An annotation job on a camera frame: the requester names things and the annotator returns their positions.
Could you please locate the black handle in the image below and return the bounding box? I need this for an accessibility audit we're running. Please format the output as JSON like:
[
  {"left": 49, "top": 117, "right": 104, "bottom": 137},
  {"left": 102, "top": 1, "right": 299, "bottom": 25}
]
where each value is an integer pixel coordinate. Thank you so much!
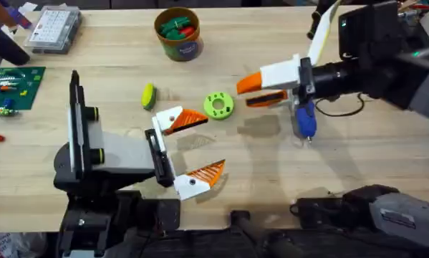
[{"left": 306, "top": 0, "right": 327, "bottom": 41}]

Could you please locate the clear plastic parts box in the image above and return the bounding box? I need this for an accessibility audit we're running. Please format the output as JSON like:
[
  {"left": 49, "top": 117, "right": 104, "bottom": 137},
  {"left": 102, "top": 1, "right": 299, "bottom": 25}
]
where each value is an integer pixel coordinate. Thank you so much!
[{"left": 23, "top": 4, "right": 83, "bottom": 55}]

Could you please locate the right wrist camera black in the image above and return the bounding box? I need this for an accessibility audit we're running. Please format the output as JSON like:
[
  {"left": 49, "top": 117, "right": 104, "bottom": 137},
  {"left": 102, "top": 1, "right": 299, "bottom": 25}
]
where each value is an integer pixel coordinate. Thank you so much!
[{"left": 338, "top": 0, "right": 404, "bottom": 62}]

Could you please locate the green disc with holes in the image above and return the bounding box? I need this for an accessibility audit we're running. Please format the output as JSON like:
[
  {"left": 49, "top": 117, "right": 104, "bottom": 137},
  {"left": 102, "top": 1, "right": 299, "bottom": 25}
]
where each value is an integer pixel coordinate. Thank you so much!
[{"left": 203, "top": 91, "right": 235, "bottom": 121}]

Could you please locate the black cylinder tool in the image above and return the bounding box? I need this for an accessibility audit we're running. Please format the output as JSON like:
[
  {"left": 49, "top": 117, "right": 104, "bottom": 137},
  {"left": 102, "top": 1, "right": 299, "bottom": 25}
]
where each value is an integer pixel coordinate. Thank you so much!
[{"left": 0, "top": 24, "right": 32, "bottom": 67}]

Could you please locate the right wrist upright flat plate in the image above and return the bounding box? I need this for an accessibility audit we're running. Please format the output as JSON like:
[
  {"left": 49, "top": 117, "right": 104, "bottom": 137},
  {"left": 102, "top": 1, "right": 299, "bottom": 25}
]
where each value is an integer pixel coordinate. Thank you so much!
[{"left": 307, "top": 0, "right": 342, "bottom": 66}]

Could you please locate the green board with blocks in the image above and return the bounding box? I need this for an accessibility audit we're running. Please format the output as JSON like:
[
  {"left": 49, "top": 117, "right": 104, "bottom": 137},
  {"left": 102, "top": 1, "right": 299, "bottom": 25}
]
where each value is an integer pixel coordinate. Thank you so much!
[{"left": 0, "top": 65, "right": 47, "bottom": 112}]

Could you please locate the black rail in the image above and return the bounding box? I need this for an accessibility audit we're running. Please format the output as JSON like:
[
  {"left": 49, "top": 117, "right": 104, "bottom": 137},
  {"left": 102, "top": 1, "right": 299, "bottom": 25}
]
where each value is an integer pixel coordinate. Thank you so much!
[{"left": 56, "top": 209, "right": 429, "bottom": 258}]

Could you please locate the left wrist upright black plate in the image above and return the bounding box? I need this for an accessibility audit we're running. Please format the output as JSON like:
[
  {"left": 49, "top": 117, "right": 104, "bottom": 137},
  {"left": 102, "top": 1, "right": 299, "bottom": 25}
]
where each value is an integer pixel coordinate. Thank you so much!
[{"left": 67, "top": 69, "right": 87, "bottom": 181}]

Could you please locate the black cable loop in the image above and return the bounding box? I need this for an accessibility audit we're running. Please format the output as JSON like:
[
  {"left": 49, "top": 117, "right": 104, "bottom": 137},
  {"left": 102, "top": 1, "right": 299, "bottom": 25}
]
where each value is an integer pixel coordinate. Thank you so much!
[{"left": 314, "top": 92, "right": 366, "bottom": 118}]

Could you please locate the small green blue block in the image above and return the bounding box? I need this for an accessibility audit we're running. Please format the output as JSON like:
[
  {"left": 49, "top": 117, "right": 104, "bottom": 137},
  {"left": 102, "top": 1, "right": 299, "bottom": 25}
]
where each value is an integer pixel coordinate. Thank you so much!
[{"left": 0, "top": 98, "right": 20, "bottom": 118}]

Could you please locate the yellow green toy vegetable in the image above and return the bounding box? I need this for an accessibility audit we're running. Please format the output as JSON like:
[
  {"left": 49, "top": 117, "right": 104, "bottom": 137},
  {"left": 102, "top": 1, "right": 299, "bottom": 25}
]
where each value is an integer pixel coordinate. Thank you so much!
[{"left": 140, "top": 82, "right": 158, "bottom": 111}]

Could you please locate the round tub with toys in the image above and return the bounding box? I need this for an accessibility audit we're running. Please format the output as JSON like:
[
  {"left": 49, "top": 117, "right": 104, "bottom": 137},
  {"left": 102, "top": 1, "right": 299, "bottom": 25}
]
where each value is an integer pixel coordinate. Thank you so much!
[{"left": 153, "top": 6, "right": 205, "bottom": 63}]

